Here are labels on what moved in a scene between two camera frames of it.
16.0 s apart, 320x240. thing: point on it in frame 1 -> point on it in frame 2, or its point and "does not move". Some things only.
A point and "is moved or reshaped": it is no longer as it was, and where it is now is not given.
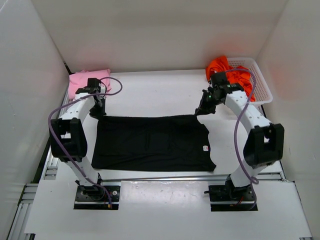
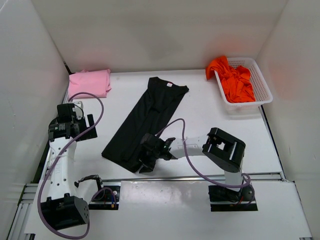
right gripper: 203,109 -> 148,165
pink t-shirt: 79,79 does not move
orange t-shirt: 235,75 does not move
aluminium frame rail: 49,172 does not move
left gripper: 100,113 -> 92,134
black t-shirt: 165,143 is moved or reshaped
